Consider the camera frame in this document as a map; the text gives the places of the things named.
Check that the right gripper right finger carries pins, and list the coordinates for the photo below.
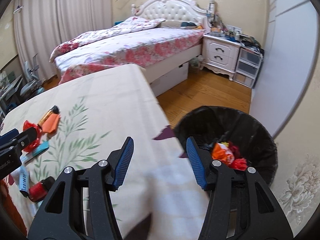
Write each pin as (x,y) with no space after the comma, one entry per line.
(200,161)

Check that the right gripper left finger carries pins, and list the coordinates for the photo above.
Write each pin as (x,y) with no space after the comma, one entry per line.
(118,164)

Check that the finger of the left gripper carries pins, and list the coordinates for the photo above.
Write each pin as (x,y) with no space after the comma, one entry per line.
(7,137)
(26,138)

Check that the red plastic bag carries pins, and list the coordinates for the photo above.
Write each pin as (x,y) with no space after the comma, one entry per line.
(36,143)

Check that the orange wrapper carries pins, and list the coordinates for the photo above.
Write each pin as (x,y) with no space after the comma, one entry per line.
(222,153)

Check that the blue small sachet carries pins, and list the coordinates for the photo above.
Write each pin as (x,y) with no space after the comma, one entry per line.
(24,181)

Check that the yellow foam fruit net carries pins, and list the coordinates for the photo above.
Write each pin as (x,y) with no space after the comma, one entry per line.
(225,143)

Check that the orange paper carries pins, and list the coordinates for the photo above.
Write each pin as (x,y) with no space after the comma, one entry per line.
(51,124)

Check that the red foam fruit net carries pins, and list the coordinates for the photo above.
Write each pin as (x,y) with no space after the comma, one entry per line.
(239,162)

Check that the orange label brown bottle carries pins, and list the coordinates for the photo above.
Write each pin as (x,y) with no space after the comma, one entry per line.
(53,110)

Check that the red small bottle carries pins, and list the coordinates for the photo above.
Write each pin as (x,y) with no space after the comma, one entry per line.
(39,191)

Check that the black trash bin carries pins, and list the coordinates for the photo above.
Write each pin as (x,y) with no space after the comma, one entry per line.
(247,137)

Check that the grey study desk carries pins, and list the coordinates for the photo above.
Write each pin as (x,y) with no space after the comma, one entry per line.
(8,92)

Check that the grey desk chair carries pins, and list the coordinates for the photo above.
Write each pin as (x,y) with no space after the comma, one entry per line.
(33,87)

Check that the floral cream bedsheet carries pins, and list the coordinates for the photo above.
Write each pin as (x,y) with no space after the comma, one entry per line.
(97,113)

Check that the white nightstand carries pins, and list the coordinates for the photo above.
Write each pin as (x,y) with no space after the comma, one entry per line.
(220,55)

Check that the plastic drawer unit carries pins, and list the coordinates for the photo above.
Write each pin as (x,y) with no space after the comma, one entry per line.
(248,66)

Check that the beige curtain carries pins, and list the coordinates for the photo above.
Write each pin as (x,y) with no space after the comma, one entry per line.
(42,25)

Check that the white bed with headboard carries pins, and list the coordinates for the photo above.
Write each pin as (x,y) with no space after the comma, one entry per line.
(163,52)

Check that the floral quilt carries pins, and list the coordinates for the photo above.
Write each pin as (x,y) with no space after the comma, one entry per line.
(130,25)

